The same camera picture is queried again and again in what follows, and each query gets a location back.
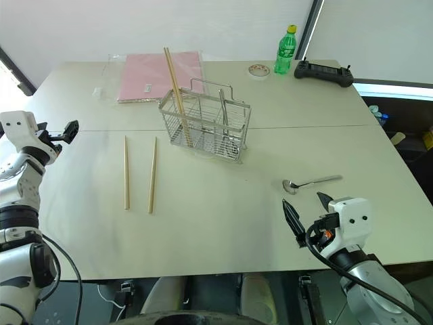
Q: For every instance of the silver metal spoon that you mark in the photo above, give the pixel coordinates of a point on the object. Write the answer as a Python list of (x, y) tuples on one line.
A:
[(290, 186)]

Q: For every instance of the pink paper stack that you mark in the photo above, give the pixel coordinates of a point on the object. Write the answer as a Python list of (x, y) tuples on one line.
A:
[(152, 74)]

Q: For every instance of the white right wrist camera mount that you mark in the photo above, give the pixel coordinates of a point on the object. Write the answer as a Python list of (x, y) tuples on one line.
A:
[(352, 220)]

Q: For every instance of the grey rounded shape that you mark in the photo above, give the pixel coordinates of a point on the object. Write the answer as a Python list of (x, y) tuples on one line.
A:
[(258, 298)]

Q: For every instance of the dark slanted post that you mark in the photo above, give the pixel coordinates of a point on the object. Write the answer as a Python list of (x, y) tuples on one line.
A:
[(18, 72)]

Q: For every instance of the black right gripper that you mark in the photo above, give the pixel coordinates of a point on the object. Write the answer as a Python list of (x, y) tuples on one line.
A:
[(326, 230)]

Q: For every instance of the blue white crumpled item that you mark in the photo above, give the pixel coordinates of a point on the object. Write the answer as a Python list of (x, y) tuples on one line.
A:
[(379, 113)]

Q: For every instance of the black handheld remote controller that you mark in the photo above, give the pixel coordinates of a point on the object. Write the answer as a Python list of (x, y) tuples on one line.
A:
[(321, 72)]

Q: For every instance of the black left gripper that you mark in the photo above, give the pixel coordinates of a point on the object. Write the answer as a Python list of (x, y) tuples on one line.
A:
[(45, 137)]

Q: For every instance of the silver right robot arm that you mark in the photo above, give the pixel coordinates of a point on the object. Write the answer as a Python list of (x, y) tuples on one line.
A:
[(365, 281)]

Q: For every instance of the small round patterned container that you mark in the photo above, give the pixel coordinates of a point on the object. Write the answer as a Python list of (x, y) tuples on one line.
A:
[(258, 71)]

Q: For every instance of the clear plastic sleeve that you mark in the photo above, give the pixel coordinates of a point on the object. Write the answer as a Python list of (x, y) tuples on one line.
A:
[(113, 67)]

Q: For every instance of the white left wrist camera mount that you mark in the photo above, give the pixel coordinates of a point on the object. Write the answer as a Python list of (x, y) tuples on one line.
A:
[(17, 127)]

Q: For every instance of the yellow box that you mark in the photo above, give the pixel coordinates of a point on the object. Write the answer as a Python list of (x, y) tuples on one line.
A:
[(429, 139)]

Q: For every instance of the silver metal cutlery piece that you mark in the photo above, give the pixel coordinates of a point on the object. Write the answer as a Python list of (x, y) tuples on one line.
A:
[(222, 105)]

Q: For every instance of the black table bracket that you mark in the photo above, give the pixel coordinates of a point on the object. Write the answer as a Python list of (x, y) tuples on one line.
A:
[(309, 294), (126, 291)]

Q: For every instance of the black window frame strip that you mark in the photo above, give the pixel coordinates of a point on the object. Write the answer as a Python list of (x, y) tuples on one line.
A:
[(309, 30)]

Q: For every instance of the wooden chopstick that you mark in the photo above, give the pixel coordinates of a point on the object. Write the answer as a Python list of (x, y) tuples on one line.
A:
[(172, 80), (152, 176), (126, 172), (175, 80)]

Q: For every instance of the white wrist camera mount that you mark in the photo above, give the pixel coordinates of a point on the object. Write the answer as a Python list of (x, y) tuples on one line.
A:
[(17, 127), (352, 220)]

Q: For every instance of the small crumpled clear wrapper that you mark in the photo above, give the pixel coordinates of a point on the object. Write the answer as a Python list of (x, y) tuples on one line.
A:
[(98, 93)]

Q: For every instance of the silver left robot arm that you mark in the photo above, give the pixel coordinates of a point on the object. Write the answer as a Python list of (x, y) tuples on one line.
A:
[(23, 189)]

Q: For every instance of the green plastic soda bottle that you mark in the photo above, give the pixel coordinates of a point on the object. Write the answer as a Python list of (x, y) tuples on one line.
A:
[(285, 54)]

